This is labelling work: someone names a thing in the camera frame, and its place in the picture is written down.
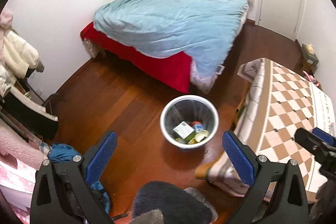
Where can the red bed sheet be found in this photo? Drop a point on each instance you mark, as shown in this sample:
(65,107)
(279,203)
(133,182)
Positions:
(173,71)

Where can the blue cloth on floor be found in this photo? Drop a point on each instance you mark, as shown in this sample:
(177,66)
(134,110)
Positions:
(61,153)

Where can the green white medicine box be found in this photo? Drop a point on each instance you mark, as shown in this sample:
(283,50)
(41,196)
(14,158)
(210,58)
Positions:
(184,131)

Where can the yellow pomelo peel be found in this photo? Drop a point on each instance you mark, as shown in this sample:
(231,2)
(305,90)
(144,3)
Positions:
(199,137)

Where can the white trash bin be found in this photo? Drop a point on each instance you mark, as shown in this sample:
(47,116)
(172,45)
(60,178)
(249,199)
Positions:
(188,108)

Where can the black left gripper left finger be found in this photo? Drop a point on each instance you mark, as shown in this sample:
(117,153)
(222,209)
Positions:
(50,202)

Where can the white jacket on rack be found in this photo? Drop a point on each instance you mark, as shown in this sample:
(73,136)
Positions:
(18,58)

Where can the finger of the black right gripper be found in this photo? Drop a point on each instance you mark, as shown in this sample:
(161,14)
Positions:
(327,138)

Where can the light blue duvet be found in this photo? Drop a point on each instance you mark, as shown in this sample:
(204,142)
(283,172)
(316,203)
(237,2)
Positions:
(205,30)

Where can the patterned mattress pad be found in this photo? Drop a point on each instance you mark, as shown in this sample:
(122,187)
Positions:
(204,84)

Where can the dark furry slipper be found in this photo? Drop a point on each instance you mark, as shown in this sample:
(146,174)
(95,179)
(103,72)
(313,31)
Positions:
(162,202)

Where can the checkered table cloth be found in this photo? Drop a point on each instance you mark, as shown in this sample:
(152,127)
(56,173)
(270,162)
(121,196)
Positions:
(277,103)

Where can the pink item by wall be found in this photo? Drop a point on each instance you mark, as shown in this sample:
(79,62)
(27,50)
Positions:
(311,79)

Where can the pink knitted cloth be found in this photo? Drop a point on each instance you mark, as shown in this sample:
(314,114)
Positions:
(13,144)

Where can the tissue box on stool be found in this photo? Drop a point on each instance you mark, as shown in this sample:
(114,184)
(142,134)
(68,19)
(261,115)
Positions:
(309,60)

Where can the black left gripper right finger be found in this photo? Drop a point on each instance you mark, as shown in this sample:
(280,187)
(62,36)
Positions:
(288,203)

